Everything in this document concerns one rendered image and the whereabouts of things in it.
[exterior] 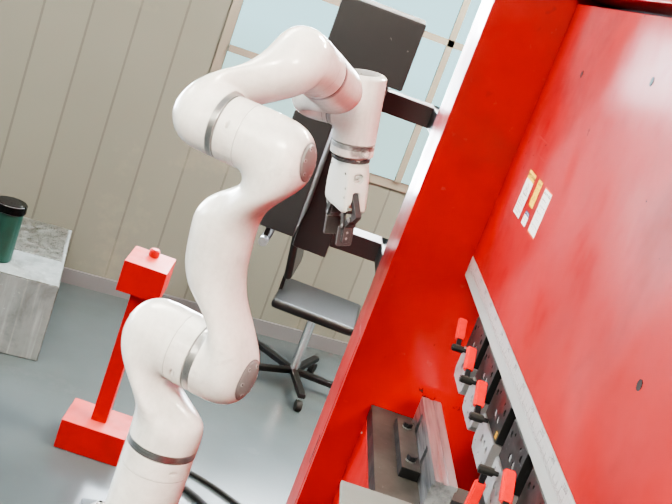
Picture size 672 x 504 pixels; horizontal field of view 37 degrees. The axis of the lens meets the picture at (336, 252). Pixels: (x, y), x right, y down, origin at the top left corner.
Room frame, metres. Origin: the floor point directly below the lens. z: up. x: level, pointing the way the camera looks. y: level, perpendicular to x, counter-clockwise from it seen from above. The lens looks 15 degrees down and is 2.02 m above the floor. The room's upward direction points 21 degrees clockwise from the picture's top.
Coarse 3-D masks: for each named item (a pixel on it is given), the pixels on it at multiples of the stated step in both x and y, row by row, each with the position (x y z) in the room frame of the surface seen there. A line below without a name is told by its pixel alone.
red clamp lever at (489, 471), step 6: (480, 468) 1.77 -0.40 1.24; (486, 468) 1.77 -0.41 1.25; (492, 468) 1.78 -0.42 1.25; (480, 474) 1.78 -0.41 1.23; (486, 474) 1.77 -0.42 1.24; (492, 474) 1.77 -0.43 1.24; (498, 474) 1.77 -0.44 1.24; (474, 480) 1.78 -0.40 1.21; (480, 480) 1.77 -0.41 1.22; (474, 486) 1.77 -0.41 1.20; (480, 486) 1.77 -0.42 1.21; (474, 492) 1.77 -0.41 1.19; (480, 492) 1.77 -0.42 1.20; (468, 498) 1.77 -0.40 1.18; (474, 498) 1.77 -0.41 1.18
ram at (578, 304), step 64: (576, 64) 2.52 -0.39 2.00; (640, 64) 2.03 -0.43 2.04; (576, 128) 2.28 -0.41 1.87; (640, 128) 1.86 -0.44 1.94; (512, 192) 2.63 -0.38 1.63; (576, 192) 2.08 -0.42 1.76; (640, 192) 1.72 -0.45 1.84; (512, 256) 2.36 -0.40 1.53; (576, 256) 1.90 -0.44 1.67; (640, 256) 1.60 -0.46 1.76; (512, 320) 2.13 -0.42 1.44; (576, 320) 1.75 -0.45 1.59; (640, 320) 1.48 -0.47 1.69; (512, 384) 1.94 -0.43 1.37; (576, 384) 1.61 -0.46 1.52; (640, 384) 1.38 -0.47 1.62; (576, 448) 1.50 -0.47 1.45; (640, 448) 1.29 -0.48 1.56
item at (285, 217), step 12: (300, 120) 2.88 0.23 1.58; (312, 120) 2.88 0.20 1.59; (312, 132) 2.88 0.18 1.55; (324, 132) 2.88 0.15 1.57; (324, 144) 2.88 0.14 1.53; (324, 156) 3.05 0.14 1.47; (312, 180) 2.88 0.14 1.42; (300, 192) 2.88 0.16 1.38; (312, 192) 3.14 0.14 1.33; (288, 204) 2.88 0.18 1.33; (300, 204) 2.88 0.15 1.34; (264, 216) 2.88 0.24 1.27; (276, 216) 2.88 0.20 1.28; (288, 216) 2.88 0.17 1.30; (300, 216) 2.88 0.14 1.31; (276, 228) 2.88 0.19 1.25; (288, 228) 2.88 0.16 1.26
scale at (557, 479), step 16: (480, 288) 2.53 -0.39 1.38; (496, 320) 2.26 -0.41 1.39; (496, 336) 2.20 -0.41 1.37; (512, 352) 2.03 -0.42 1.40; (512, 368) 1.99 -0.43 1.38; (528, 400) 1.81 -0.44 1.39; (528, 416) 1.77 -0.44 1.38; (544, 432) 1.66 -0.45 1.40; (544, 448) 1.62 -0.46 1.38; (560, 480) 1.50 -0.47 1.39; (560, 496) 1.47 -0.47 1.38
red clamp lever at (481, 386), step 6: (480, 384) 2.03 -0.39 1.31; (486, 384) 2.04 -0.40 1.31; (480, 390) 2.02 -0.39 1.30; (486, 390) 2.03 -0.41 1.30; (474, 396) 2.02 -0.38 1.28; (480, 396) 2.01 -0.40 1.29; (474, 402) 2.00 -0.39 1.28; (480, 402) 2.00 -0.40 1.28; (474, 408) 2.00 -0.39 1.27; (480, 408) 2.00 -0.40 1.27; (474, 414) 1.98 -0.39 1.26; (480, 414) 1.98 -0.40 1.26; (474, 420) 1.98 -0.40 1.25; (480, 420) 1.97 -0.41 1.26; (486, 420) 1.98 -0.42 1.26
